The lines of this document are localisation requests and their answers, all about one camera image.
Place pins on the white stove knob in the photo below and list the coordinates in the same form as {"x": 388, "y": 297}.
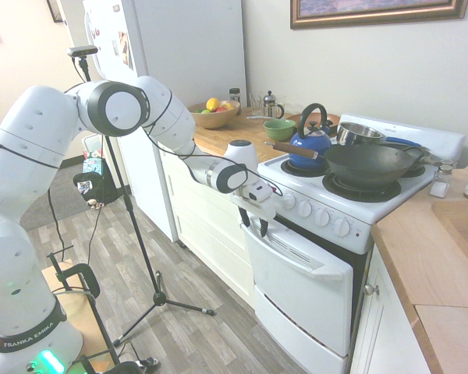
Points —
{"x": 288, "y": 201}
{"x": 341, "y": 227}
{"x": 322, "y": 217}
{"x": 305, "y": 209}

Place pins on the black bag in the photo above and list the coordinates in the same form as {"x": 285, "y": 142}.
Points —
{"x": 101, "y": 191}

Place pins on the black coil burner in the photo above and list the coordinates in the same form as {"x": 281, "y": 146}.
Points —
{"x": 359, "y": 191}

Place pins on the white electric stove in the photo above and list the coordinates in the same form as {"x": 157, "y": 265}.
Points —
{"x": 378, "y": 210}

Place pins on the black tripod-mounted camera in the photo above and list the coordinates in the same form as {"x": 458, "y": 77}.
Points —
{"x": 82, "y": 51}

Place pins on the glass salt shaker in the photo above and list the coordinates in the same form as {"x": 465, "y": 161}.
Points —
{"x": 440, "y": 183}

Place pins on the white power strip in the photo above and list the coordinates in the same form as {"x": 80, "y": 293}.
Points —
{"x": 147, "y": 362}

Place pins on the white cabinet with knob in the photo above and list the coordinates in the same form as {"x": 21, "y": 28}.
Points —
{"x": 382, "y": 335}

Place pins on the black frying pan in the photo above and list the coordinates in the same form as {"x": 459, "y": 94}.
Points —
{"x": 420, "y": 156}

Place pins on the white oven door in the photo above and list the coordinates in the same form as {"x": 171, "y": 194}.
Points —
{"x": 292, "y": 280}

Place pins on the teal patterned gift bag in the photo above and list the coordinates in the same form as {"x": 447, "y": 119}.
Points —
{"x": 95, "y": 163}

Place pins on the yellow lemon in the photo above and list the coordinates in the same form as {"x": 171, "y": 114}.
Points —
{"x": 213, "y": 104}
{"x": 227, "y": 106}

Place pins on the black table clamp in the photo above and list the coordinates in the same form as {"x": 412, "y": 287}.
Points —
{"x": 89, "y": 280}

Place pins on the clear drinking glass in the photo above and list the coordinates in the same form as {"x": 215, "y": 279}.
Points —
{"x": 256, "y": 104}

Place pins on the brown copper pan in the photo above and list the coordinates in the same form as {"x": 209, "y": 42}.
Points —
{"x": 334, "y": 119}

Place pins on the glass shaker metal lid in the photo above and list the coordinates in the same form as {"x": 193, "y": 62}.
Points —
{"x": 449, "y": 163}

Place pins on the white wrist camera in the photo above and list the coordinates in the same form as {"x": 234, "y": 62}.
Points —
{"x": 259, "y": 192}

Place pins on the green ceramic bowl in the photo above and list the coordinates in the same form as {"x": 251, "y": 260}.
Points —
{"x": 279, "y": 130}

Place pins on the white refrigerator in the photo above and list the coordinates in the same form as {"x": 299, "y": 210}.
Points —
{"x": 187, "y": 58}

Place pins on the metal cabinet knob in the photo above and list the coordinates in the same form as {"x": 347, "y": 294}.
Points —
{"x": 370, "y": 290}

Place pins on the glass french press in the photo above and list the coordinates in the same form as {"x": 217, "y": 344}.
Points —
{"x": 272, "y": 106}

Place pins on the blue tea kettle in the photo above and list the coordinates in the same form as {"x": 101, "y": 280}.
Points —
{"x": 310, "y": 147}

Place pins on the small dark picture frame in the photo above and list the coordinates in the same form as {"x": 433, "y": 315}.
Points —
{"x": 54, "y": 9}

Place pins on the glass jar black lid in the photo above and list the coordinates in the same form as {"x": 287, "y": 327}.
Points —
{"x": 235, "y": 96}

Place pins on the dark grey rug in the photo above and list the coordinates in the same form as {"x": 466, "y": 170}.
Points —
{"x": 43, "y": 210}

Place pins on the large framed picture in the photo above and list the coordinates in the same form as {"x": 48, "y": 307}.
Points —
{"x": 378, "y": 9}

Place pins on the wooden cutting board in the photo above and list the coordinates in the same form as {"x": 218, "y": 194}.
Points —
{"x": 464, "y": 230}

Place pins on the white stove storage drawer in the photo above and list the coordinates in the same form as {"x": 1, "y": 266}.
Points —
{"x": 296, "y": 323}

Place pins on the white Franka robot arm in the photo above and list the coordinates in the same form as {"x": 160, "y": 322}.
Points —
{"x": 23, "y": 156}

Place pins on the black camera tripod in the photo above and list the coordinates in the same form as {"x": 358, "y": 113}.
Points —
{"x": 140, "y": 241}

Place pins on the white base cabinet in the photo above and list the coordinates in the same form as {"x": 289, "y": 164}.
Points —
{"x": 206, "y": 218}

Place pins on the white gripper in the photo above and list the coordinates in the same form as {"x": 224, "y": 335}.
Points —
{"x": 266, "y": 208}

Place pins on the red fruit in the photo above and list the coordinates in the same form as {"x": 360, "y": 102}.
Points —
{"x": 220, "y": 110}

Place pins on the fridge photo magnets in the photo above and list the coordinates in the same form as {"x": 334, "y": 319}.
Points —
{"x": 125, "y": 48}

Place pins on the wooden fruit bowl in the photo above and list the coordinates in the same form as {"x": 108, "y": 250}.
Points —
{"x": 214, "y": 120}

